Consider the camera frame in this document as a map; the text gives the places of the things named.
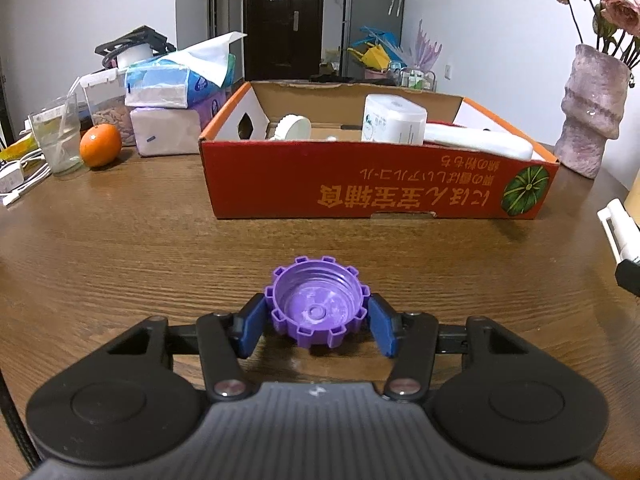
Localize small white spray bottle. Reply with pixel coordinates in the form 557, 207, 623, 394
597, 198, 640, 267

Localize grey cabinet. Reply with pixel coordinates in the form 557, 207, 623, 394
342, 0, 406, 81

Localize red cardboard box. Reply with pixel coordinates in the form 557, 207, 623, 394
198, 80, 561, 221

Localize purple bottle cap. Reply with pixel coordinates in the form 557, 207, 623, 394
263, 255, 372, 353

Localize white charger cable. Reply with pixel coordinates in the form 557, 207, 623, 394
0, 147, 53, 207

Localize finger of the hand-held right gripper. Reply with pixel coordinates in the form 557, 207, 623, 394
615, 258, 640, 306

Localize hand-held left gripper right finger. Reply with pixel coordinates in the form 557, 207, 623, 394
366, 293, 532, 403

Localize white drinking straw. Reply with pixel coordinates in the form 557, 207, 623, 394
54, 76, 83, 153

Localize trolley cart with bottles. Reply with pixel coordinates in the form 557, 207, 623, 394
387, 60, 438, 93

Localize pink ceramic vase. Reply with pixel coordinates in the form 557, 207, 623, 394
554, 43, 630, 180

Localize red and white lint brush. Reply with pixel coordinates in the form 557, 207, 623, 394
422, 120, 535, 161

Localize dark wooden door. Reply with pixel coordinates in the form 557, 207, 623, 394
242, 0, 325, 81

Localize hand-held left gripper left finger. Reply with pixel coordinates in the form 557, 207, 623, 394
106, 294, 269, 404

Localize bunch of dried pink roses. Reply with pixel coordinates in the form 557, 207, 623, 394
544, 0, 640, 68

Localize clear glass cup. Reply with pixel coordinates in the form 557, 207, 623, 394
28, 96, 91, 178

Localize white charger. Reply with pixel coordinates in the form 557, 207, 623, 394
0, 162, 26, 196

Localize white plastic bottle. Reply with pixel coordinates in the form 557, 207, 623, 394
360, 93, 429, 144

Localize orange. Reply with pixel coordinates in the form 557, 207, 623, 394
79, 123, 123, 169

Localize white paper roll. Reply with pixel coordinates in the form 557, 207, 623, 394
116, 44, 153, 70

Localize blue tissue pack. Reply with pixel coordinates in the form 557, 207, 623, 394
124, 31, 248, 109

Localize black folding stand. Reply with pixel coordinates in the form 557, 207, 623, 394
94, 25, 177, 70

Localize white tissue pack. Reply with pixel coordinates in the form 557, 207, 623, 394
130, 106, 202, 157

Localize clear food container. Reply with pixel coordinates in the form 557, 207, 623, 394
79, 67, 136, 147

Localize yellow bag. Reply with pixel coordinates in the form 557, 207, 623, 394
347, 45, 391, 72

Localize purple decorative feathers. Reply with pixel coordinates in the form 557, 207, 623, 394
407, 19, 443, 73

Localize white ridged bottle cap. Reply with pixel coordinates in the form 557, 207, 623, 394
270, 114, 312, 142

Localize purple tissue pack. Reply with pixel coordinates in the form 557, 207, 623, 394
189, 82, 235, 128

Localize yellow packet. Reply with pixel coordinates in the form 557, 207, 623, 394
0, 137, 38, 163

